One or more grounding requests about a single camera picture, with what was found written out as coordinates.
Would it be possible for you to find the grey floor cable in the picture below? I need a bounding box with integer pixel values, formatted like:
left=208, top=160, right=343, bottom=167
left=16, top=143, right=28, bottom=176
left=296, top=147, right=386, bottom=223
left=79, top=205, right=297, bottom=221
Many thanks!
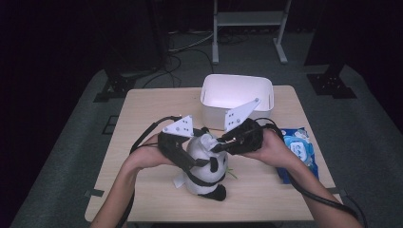
left=167, top=30, right=216, bottom=53

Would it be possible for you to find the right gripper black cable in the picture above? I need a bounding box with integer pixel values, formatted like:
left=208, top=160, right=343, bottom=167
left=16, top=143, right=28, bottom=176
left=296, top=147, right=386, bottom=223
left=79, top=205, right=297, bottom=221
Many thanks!
left=253, top=117, right=360, bottom=220

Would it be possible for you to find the black stand base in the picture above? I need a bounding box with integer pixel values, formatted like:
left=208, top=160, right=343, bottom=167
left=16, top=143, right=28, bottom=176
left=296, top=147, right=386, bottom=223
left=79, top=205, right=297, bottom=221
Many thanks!
left=305, top=63, right=357, bottom=100
left=93, top=65, right=138, bottom=104

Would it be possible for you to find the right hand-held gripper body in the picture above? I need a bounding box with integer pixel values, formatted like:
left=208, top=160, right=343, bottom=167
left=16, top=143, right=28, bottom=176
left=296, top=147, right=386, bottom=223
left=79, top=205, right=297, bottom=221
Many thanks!
left=221, top=97, right=265, bottom=156

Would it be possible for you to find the white wet wipe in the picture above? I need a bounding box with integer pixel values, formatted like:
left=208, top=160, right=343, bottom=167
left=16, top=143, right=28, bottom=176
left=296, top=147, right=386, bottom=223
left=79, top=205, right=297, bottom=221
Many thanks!
left=201, top=132, right=223, bottom=152

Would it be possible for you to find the black tape square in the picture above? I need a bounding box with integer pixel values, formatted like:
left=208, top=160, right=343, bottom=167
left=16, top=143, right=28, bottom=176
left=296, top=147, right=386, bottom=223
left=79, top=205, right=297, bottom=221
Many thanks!
left=101, top=115, right=120, bottom=136

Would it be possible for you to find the person's left hand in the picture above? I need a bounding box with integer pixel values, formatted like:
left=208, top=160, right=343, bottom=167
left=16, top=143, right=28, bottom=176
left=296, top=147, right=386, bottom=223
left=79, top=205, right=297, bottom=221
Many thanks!
left=125, top=134, right=174, bottom=170

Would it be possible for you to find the white plastic storage box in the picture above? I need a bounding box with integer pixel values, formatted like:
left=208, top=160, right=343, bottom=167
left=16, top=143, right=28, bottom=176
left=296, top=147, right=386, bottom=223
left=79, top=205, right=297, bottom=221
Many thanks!
left=200, top=73, right=275, bottom=131

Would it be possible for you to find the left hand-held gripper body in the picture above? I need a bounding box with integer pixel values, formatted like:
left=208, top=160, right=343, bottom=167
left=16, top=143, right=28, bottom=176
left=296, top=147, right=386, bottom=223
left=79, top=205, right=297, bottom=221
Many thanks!
left=157, top=114, right=194, bottom=165

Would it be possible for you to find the person's right hand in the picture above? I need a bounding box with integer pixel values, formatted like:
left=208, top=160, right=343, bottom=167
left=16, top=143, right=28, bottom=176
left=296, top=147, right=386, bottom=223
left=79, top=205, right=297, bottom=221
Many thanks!
left=240, top=127, right=300, bottom=174

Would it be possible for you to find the grey tape piece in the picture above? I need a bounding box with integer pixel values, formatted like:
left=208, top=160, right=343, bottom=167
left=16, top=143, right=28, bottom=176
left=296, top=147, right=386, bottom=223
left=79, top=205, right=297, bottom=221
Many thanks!
left=84, top=188, right=106, bottom=198
left=326, top=187, right=348, bottom=196

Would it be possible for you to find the black floor cable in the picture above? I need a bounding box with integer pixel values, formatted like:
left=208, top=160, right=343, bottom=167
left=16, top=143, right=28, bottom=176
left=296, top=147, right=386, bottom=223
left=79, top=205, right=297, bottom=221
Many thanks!
left=142, top=48, right=217, bottom=89

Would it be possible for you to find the thin black cable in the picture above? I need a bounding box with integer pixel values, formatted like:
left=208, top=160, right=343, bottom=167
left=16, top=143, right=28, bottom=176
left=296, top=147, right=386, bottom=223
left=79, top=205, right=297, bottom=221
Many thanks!
left=344, top=193, right=369, bottom=228

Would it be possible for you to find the panda plush toy with bamboo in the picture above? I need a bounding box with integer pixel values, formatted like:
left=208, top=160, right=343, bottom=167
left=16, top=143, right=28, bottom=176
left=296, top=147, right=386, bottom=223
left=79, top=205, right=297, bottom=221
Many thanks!
left=173, top=126, right=238, bottom=202

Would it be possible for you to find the blue wet wipes pack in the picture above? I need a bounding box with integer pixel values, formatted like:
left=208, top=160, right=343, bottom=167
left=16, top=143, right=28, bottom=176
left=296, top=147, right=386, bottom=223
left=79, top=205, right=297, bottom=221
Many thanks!
left=277, top=126, right=320, bottom=185

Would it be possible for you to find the white metal stand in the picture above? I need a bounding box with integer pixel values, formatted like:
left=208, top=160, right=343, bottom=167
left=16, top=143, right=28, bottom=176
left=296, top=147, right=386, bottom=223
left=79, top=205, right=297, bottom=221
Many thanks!
left=211, top=0, right=293, bottom=66

